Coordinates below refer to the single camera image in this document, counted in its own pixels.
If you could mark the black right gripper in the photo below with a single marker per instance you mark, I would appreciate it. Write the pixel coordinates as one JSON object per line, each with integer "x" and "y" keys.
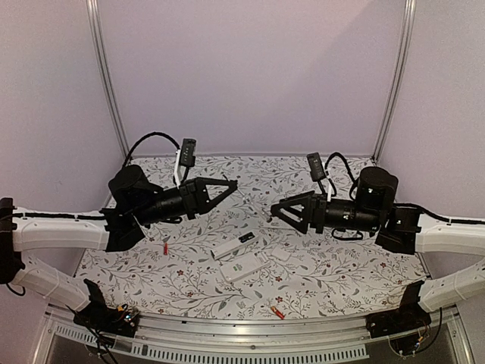
{"x": 318, "y": 203}

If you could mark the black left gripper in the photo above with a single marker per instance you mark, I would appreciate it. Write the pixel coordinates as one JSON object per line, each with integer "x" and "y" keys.
{"x": 190, "y": 193}

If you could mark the white battery compartment cover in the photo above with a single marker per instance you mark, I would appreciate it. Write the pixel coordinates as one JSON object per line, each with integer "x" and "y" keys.
{"x": 280, "y": 254}

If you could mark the black battery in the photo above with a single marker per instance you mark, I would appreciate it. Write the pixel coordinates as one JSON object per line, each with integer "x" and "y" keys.
{"x": 247, "y": 237}

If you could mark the white battery holder box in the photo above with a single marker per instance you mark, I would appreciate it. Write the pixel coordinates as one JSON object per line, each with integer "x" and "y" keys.
{"x": 230, "y": 247}

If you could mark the white remote control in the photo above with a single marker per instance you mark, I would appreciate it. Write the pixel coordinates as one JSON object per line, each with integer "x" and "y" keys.
{"x": 244, "y": 266}

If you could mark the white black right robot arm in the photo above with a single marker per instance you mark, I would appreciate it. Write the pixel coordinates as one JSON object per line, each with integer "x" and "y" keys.
{"x": 403, "y": 228}

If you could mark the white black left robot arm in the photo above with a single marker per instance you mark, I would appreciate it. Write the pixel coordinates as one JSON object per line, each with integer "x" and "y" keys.
{"x": 139, "y": 204}

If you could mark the floral patterned table mat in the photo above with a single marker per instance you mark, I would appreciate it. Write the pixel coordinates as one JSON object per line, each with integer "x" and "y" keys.
{"x": 327, "y": 274}

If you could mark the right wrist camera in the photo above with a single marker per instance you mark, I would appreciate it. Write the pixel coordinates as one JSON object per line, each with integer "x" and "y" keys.
{"x": 318, "y": 174}

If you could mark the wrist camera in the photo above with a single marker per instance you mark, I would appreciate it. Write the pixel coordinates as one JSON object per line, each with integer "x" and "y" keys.
{"x": 185, "y": 160}
{"x": 318, "y": 174}

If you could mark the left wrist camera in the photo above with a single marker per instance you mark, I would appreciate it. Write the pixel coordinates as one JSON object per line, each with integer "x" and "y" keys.
{"x": 185, "y": 160}

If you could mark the aluminium front rail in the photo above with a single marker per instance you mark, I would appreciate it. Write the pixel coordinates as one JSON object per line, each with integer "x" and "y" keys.
{"x": 180, "y": 339}

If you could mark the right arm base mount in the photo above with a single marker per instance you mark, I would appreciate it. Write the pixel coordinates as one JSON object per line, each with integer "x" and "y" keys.
{"x": 404, "y": 326}

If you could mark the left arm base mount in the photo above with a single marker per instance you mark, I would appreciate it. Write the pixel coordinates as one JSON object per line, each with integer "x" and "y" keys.
{"x": 99, "y": 318}

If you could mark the left aluminium frame post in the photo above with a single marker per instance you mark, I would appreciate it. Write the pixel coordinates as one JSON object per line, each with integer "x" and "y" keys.
{"x": 95, "y": 25}

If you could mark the aluminium frame post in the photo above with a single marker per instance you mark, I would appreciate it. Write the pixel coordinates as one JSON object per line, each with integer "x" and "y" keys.
{"x": 95, "y": 25}
{"x": 408, "y": 20}

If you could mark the right aluminium frame post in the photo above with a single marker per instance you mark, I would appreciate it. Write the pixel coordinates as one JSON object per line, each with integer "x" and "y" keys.
{"x": 408, "y": 20}

